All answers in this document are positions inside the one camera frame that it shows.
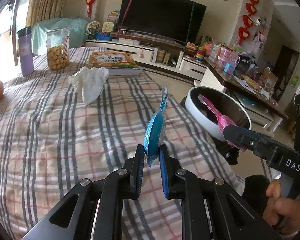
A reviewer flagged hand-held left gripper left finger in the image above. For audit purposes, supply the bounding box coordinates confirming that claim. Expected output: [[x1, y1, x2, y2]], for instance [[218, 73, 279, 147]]
[[22, 144, 145, 240]]

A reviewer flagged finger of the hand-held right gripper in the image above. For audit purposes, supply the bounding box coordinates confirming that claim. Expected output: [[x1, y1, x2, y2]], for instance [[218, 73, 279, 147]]
[[223, 124, 273, 165]]

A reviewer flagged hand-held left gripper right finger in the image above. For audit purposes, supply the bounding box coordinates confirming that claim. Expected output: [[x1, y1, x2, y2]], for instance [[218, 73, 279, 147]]
[[159, 144, 283, 240]]

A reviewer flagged blue round packet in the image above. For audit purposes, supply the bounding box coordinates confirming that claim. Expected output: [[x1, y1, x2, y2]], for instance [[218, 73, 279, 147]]
[[144, 85, 168, 168]]

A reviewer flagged white bin with black liner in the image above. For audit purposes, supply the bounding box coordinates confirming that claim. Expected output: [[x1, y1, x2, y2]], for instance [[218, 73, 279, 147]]
[[184, 86, 252, 141]]

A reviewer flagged person's right forearm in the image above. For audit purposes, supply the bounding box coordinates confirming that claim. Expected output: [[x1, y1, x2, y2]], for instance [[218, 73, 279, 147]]
[[281, 230, 300, 240]]

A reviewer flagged person's right hand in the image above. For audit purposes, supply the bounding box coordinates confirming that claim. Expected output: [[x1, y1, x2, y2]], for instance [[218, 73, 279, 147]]
[[262, 180, 300, 231]]

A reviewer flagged person's dark trouser leg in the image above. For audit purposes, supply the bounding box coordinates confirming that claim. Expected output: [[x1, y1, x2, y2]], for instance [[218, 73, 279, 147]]
[[242, 175, 272, 205]]

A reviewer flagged plaid tablecloth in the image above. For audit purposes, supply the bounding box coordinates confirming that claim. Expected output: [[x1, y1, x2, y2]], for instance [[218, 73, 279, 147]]
[[0, 46, 245, 240]]

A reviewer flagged dark wooden door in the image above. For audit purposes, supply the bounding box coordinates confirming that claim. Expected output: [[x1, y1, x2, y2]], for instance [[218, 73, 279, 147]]
[[280, 45, 300, 86]]

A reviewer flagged pink plastic storage box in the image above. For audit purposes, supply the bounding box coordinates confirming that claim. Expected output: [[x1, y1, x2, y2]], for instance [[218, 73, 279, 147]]
[[217, 46, 240, 66]]

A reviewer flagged crumpled white tissue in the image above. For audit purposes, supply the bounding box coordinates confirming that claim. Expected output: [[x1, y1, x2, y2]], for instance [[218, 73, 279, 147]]
[[68, 66, 110, 106]]

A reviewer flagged orange children's book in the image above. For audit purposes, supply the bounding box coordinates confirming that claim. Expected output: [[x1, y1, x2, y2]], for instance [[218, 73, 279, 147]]
[[86, 51, 142, 77]]

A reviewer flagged white television cabinet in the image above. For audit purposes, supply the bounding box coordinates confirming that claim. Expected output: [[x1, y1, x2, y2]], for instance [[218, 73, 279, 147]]
[[85, 32, 208, 72]]

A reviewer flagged clear cookie jar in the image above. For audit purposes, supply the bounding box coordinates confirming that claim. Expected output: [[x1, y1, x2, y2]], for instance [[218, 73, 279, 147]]
[[45, 27, 70, 71]]

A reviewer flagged colourful toy board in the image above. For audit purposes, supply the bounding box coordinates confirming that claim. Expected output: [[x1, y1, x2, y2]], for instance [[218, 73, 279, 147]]
[[102, 21, 115, 33]]

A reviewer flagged toy ferris wheel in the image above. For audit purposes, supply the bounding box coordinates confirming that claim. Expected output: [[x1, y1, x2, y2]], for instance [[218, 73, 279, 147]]
[[87, 21, 101, 40]]

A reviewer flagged black flat television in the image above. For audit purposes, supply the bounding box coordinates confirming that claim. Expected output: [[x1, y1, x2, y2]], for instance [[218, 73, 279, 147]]
[[117, 0, 207, 47]]

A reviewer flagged teal covered furniture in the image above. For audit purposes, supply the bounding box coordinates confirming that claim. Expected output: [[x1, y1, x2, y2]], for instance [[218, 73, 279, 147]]
[[31, 17, 90, 55]]

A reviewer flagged purple drinking bottle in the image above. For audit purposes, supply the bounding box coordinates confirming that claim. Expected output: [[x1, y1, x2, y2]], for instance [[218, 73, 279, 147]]
[[17, 27, 35, 77]]

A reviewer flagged beige curtain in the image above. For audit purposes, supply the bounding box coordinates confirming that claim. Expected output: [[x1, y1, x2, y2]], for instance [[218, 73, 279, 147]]
[[26, 0, 65, 27]]

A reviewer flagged rainbow stacking ring toy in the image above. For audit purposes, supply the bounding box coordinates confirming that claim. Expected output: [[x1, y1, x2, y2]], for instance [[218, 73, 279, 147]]
[[195, 46, 205, 62]]

